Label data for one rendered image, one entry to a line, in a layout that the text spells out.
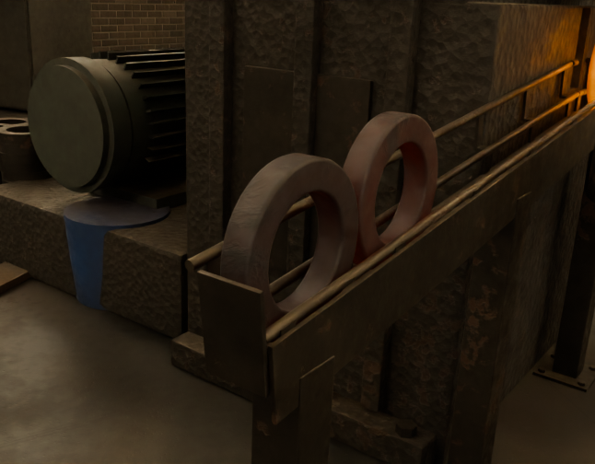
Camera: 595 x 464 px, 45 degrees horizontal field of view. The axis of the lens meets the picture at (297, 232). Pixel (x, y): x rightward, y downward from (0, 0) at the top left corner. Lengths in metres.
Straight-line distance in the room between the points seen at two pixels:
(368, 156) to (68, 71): 1.41
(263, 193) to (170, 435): 0.99
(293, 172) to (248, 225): 0.07
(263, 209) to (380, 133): 0.21
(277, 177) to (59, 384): 1.20
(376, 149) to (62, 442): 1.02
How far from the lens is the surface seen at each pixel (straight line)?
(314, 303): 0.68
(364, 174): 0.75
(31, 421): 1.65
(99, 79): 2.02
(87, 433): 1.58
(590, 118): 1.44
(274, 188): 0.63
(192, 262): 0.66
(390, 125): 0.78
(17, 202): 2.31
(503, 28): 1.24
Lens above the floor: 0.88
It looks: 19 degrees down
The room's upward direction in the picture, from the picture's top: 2 degrees clockwise
